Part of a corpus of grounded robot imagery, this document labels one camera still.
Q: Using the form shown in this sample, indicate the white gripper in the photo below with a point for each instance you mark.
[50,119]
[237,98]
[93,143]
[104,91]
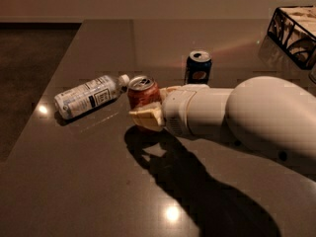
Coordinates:
[177,110]

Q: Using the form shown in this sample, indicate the red coke can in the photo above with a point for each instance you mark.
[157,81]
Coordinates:
[142,90]

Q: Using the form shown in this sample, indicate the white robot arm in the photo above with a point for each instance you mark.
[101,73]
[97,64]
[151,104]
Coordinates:
[270,116]

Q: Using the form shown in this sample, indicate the blue pepsi can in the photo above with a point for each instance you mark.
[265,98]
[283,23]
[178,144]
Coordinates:
[198,67]

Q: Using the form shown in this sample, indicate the clear plastic water bottle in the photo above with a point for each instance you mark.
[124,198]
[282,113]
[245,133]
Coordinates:
[90,95]

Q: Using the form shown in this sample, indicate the black wire napkin holder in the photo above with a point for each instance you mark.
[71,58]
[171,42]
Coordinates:
[293,29]

